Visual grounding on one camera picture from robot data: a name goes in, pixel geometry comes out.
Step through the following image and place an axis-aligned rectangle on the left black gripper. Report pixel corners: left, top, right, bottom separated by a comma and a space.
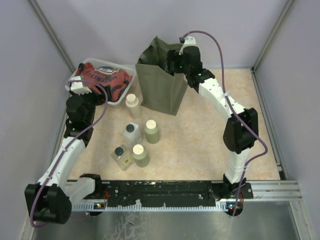
69, 82, 112, 124

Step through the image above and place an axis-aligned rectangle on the olive green canvas bag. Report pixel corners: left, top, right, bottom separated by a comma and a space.
135, 36, 188, 116

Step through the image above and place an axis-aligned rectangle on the cream white bottle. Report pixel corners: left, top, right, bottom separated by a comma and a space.
125, 93, 142, 119

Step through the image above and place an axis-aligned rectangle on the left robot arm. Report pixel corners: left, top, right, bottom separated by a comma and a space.
24, 93, 106, 228

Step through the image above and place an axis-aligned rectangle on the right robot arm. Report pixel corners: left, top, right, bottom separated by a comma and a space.
165, 46, 259, 199

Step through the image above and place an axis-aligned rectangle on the red printed t-shirt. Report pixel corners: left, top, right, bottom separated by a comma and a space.
75, 62, 133, 103

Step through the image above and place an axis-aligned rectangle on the white plastic basket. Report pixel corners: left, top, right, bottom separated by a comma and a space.
69, 57, 137, 107

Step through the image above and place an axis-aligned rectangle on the square clear bottle black cap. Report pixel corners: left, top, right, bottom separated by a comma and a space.
111, 144, 134, 171

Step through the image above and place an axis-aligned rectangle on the green bottle white cap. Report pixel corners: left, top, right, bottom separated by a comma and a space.
132, 144, 150, 168
144, 119, 160, 144

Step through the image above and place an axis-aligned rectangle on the front green bottle white cap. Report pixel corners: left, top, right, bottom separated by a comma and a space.
132, 144, 150, 168

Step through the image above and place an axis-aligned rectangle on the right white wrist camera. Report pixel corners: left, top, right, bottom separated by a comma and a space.
178, 36, 197, 56

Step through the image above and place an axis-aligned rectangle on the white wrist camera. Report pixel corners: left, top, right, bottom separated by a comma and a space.
178, 36, 197, 56
68, 76, 92, 95

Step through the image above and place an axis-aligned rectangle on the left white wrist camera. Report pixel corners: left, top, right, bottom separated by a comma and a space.
68, 76, 92, 95

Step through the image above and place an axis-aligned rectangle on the white slotted cable duct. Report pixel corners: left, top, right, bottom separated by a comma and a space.
71, 201, 241, 213

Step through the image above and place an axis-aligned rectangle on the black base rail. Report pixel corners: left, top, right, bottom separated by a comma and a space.
74, 178, 253, 207

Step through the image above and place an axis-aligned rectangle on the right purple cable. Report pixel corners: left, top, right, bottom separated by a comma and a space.
183, 30, 269, 217

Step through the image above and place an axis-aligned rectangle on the purple cable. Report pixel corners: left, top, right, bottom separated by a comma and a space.
183, 30, 269, 217
29, 79, 110, 228

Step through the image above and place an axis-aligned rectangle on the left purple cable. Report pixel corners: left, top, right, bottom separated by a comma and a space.
29, 79, 110, 228

